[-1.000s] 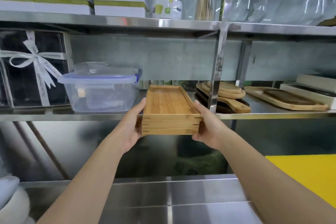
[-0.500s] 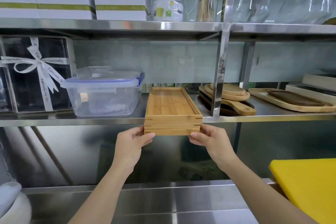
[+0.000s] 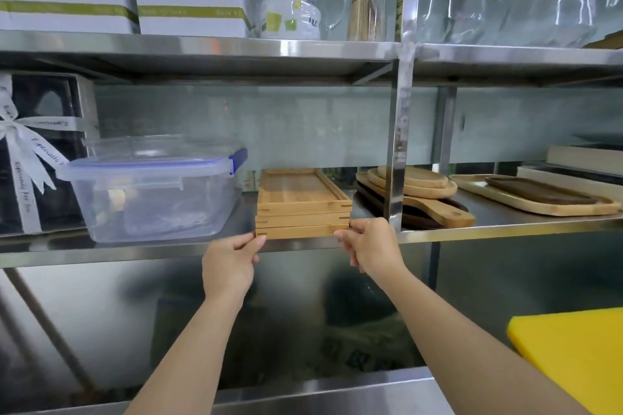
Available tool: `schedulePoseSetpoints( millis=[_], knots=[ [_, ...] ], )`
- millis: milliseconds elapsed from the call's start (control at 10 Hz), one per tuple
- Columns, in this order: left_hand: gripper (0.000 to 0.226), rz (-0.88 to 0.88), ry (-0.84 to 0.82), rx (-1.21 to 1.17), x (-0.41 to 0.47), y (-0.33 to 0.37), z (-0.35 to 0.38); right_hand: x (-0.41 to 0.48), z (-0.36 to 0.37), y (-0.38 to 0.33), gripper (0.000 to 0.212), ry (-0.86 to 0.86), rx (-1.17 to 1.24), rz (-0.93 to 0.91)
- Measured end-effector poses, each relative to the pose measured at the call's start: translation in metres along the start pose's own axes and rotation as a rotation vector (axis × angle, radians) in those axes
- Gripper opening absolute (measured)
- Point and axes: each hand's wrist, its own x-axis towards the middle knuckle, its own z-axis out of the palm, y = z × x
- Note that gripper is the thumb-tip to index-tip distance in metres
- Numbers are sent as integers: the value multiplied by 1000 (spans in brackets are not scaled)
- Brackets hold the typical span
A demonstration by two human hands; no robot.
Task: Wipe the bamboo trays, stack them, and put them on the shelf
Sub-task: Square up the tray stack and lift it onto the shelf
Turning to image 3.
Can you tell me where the person's left hand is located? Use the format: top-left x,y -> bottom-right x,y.
202,234 -> 267,303

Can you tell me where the person's right hand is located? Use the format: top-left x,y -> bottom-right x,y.
333,218 -> 409,284

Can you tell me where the bamboo tray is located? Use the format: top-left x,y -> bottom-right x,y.
255,212 -> 352,229
256,168 -> 353,217
255,223 -> 351,241

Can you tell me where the person's left forearm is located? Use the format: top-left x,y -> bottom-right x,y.
124,290 -> 249,415

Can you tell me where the person's right forearm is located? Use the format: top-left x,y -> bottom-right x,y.
374,261 -> 593,415

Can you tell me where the dark wooden paddle board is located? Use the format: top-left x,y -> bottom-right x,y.
359,188 -> 469,231

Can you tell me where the small round wooden plate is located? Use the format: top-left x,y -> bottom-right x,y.
377,166 -> 449,190

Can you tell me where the large round wooden plate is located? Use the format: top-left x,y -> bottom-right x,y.
366,168 -> 458,200

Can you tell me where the light wooden paddle board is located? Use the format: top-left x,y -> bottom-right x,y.
356,173 -> 476,229

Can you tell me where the clear container with blue lid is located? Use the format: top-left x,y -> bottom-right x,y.
56,135 -> 248,243

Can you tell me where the stainless steel shelf rack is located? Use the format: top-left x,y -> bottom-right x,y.
0,0 -> 623,415

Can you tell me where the dark wooden tray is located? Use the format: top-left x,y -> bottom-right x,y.
485,175 -> 600,206

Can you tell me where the light oval wooden tray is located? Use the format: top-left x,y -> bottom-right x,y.
449,173 -> 623,217

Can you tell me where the flat white box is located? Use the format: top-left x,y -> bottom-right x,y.
546,144 -> 623,178
516,165 -> 623,203

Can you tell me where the black gift box white ribbon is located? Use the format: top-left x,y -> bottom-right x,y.
0,71 -> 100,237

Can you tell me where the yellow cutting board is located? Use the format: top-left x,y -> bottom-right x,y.
506,307 -> 623,415

